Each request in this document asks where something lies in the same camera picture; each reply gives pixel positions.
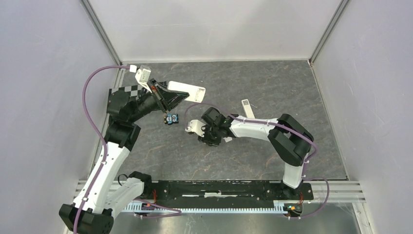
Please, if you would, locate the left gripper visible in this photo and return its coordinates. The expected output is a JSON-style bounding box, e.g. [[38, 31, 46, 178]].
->
[[128, 78, 189, 122]]

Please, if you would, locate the grey white remote control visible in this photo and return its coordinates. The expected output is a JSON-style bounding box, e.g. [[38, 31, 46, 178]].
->
[[167, 81, 206, 103]]

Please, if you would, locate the white long remote control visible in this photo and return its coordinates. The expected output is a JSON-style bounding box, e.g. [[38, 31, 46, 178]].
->
[[241, 99, 255, 118]]

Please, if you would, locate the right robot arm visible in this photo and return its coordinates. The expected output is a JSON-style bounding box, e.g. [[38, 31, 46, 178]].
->
[[186, 107, 316, 199]]

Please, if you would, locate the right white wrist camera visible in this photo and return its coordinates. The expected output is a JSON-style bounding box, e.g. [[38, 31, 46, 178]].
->
[[185, 119, 206, 137]]

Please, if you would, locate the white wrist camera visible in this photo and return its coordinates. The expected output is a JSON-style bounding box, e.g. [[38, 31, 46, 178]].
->
[[185, 119, 206, 137], [129, 65, 151, 88]]

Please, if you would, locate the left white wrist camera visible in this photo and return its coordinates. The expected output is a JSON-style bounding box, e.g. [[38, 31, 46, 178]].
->
[[129, 65, 151, 88]]

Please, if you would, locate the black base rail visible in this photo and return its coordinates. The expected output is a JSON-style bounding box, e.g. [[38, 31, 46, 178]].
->
[[139, 180, 314, 209]]

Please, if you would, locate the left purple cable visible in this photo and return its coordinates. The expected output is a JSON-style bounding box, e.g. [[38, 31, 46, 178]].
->
[[72, 64, 136, 234]]

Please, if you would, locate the white slotted cable duct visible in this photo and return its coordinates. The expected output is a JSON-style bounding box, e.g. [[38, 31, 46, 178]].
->
[[122, 201, 287, 215]]

